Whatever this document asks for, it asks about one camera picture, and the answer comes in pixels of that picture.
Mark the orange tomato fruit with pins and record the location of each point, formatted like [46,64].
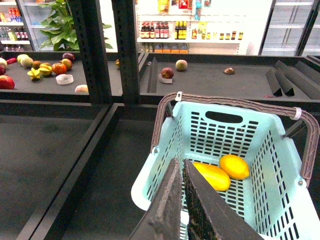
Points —
[59,68]

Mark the light blue plastic basket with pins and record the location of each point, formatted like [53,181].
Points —
[273,200]

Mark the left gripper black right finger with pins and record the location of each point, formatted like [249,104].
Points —
[210,217]

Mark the brown basket handle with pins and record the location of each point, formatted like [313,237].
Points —
[313,128]

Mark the white grocery shelf with bottles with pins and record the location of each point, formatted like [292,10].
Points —
[214,27]

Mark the green round fruit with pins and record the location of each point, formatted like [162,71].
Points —
[181,65]

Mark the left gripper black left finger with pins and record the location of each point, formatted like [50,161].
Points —
[163,218]

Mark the red apple on shelf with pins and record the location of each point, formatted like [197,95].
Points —
[167,73]

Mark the yellow lemon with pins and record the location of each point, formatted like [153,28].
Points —
[235,167]

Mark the yellow star fruit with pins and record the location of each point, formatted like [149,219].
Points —
[34,74]

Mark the black produce display shelf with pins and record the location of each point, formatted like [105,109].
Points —
[68,162]

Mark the yellow mango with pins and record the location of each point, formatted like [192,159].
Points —
[214,175]

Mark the green potted plant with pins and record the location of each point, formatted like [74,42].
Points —
[59,27]

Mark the brown fruit half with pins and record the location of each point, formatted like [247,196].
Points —
[229,71]

